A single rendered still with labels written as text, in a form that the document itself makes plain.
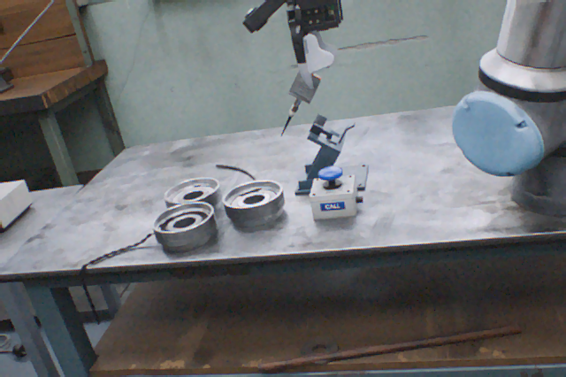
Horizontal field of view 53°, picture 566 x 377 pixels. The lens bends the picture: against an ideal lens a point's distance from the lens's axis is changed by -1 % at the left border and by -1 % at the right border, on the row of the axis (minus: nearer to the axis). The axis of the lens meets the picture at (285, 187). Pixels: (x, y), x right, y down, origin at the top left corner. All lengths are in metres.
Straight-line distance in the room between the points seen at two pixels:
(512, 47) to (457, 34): 1.81
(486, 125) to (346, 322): 0.53
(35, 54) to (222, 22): 0.86
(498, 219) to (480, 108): 0.23
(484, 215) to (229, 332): 0.54
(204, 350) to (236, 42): 1.70
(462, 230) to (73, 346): 0.73
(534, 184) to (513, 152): 0.19
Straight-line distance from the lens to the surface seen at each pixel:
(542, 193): 0.91
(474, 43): 2.54
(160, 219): 1.00
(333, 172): 0.92
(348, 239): 0.87
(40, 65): 2.85
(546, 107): 0.72
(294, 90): 1.01
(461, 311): 1.11
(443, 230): 0.87
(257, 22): 0.98
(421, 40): 2.51
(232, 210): 0.95
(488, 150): 0.74
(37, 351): 1.54
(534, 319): 1.10
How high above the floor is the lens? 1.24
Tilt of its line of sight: 24 degrees down
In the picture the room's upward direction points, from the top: 12 degrees counter-clockwise
